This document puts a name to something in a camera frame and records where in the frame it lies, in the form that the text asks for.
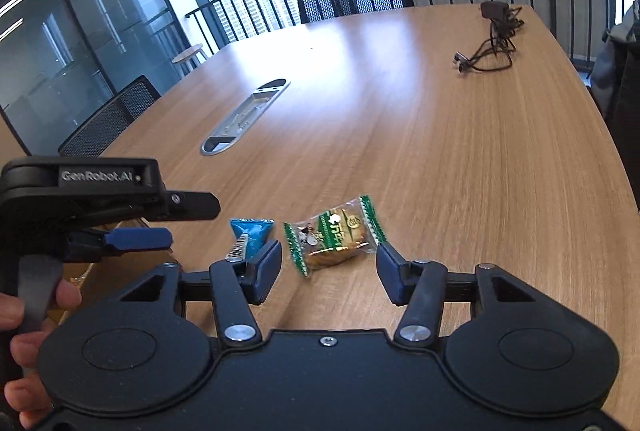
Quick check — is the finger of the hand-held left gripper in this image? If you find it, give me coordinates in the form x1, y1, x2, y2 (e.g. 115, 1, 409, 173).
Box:
65, 226, 174, 264
165, 191, 222, 219

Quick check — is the silver table cable port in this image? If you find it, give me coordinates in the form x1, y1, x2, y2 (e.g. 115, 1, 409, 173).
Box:
200, 80, 291, 156

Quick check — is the green trimmed cracker packet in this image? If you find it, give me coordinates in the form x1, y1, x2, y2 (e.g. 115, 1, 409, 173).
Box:
283, 195, 388, 278

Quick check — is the person's left hand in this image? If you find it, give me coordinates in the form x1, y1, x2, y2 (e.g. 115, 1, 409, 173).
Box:
0, 280, 83, 431

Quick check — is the black backpack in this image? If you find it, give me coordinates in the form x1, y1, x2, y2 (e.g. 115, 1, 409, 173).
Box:
589, 0, 640, 212

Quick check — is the black charger with cable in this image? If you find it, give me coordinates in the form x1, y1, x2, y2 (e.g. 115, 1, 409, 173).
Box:
452, 1, 525, 74

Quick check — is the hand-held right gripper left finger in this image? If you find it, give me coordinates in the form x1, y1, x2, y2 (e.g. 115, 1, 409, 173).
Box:
117, 238, 283, 347

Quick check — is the blue packet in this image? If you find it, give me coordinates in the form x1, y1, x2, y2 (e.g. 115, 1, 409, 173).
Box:
229, 218, 275, 262

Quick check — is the white round stool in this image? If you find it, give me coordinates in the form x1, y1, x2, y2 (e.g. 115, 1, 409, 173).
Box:
172, 44, 208, 77

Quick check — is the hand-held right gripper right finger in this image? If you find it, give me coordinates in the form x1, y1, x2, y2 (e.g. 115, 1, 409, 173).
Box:
376, 242, 541, 348

